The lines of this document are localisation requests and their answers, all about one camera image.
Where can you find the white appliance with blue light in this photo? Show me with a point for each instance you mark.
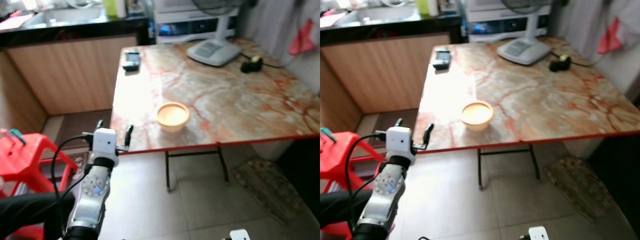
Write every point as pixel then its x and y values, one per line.
pixel 490 25
pixel 175 25

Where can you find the marble pattern table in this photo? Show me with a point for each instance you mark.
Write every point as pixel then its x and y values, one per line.
pixel 225 100
pixel 540 100

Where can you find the red plastic stool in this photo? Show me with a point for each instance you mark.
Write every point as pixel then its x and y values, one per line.
pixel 25 155
pixel 332 160

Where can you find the grey fabric curtain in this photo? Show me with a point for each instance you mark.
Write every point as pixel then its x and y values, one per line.
pixel 580 30
pixel 270 30

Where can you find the white standing fan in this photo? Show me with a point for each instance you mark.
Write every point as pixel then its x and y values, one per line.
pixel 522 50
pixel 212 52

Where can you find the patterned brown doormat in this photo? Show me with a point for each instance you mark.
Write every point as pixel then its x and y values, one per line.
pixel 580 187
pixel 270 187

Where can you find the green bottle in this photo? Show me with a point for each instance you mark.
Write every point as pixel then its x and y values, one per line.
pixel 423 6
pixel 110 7

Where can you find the black phone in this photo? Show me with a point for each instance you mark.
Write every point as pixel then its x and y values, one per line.
pixel 442 59
pixel 131 60

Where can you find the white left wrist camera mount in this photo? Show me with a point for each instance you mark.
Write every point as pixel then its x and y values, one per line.
pixel 400 144
pixel 106 145

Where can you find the teal plastic object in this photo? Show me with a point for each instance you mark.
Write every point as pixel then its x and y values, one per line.
pixel 16 134
pixel 328 135

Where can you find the person's leg in black trousers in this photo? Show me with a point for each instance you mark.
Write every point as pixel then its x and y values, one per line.
pixel 340 207
pixel 30 210

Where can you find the steel sink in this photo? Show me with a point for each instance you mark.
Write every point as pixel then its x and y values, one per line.
pixel 65 17
pixel 380 15

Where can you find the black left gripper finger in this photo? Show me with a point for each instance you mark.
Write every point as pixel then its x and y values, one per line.
pixel 129 136
pixel 398 122
pixel 99 124
pixel 428 135

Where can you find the black power plug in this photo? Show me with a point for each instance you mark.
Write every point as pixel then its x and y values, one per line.
pixel 559 64
pixel 250 66

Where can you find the wooden cabinet with black counter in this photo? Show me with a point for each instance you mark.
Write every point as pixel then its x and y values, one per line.
pixel 385 70
pixel 75 70

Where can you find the red hanging cloth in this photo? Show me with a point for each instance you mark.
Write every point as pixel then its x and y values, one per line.
pixel 609 41
pixel 301 42

